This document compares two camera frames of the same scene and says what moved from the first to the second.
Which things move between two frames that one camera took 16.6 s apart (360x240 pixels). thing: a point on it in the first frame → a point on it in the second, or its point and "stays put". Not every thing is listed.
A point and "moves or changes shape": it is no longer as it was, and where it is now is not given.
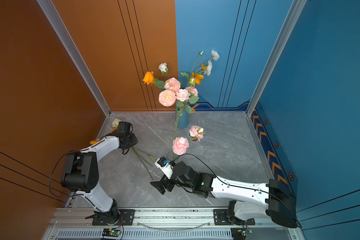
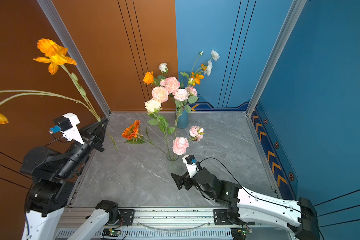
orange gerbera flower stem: (140, 155) → (132, 133)
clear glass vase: (171, 156) stays put
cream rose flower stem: (115, 122) → (153, 106)
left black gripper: (135, 140) → (94, 131)
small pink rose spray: (180, 104) moves or changes shape
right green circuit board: (240, 233) stays put
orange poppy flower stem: (195, 78) stays put
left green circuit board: (111, 232) stays put
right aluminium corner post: (295, 13) stays put
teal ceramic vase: (183, 119) stays put
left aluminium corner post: (52, 13) stays put
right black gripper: (165, 182) → (186, 178)
